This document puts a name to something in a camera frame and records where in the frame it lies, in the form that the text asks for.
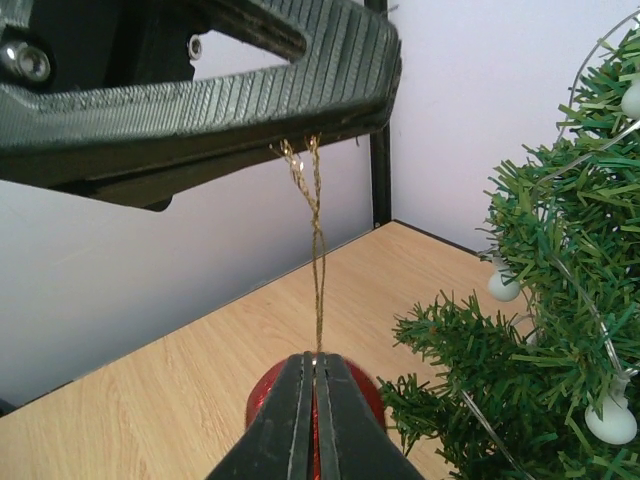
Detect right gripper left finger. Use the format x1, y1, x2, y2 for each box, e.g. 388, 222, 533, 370
208, 352, 314, 480

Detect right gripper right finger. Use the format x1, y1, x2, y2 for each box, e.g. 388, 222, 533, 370
316, 353, 423, 480

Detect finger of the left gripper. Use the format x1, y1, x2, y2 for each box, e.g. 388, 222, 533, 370
1, 1, 401, 211

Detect red ball ornament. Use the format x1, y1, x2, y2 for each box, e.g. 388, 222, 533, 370
244, 134, 387, 451

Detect small green christmas tree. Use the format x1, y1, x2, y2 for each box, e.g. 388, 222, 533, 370
381, 14, 639, 479

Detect fairy light string white beads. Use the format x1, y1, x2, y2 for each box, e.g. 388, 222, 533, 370
464, 13, 639, 479

